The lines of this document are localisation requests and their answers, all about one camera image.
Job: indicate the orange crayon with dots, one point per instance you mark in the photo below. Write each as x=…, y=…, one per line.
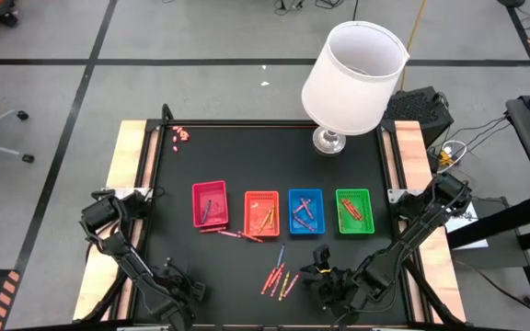
x=275, y=274
x=251, y=237
x=212, y=229
x=340, y=216
x=345, y=210
x=356, y=209
x=268, y=281
x=350, y=209

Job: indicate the pink-red plastic basket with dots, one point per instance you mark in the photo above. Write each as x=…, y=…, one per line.
x=219, y=193

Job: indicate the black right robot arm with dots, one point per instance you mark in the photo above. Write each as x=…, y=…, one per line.
x=412, y=230

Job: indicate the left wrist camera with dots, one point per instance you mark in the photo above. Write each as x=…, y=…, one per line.
x=169, y=264

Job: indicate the blue crayon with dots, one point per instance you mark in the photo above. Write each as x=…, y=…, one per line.
x=281, y=255
x=206, y=211

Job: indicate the black perforated box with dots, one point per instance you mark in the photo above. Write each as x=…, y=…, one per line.
x=419, y=112

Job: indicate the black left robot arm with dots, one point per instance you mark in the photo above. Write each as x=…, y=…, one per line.
x=122, y=253

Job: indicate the orange plastic basket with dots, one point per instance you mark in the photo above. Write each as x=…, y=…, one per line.
x=256, y=202

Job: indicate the pink crayon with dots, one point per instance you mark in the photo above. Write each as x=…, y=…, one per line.
x=303, y=223
x=291, y=285
x=299, y=208
x=229, y=233
x=276, y=284
x=308, y=212

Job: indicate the blue plastic basket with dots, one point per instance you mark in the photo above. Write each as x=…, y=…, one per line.
x=318, y=225

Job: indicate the yellow power plug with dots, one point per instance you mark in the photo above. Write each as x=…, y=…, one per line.
x=444, y=157

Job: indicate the white shade table lamp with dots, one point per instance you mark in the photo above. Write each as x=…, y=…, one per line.
x=352, y=83

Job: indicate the printed white paper sheet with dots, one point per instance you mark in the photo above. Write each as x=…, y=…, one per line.
x=469, y=232

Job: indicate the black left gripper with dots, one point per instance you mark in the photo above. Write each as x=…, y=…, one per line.
x=175, y=285

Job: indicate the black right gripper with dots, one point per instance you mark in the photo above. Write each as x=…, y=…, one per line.
x=336, y=287

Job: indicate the wooden side board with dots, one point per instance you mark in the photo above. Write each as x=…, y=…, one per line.
x=412, y=151
x=129, y=151

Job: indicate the green plastic basket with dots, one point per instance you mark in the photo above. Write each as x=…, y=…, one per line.
x=369, y=200

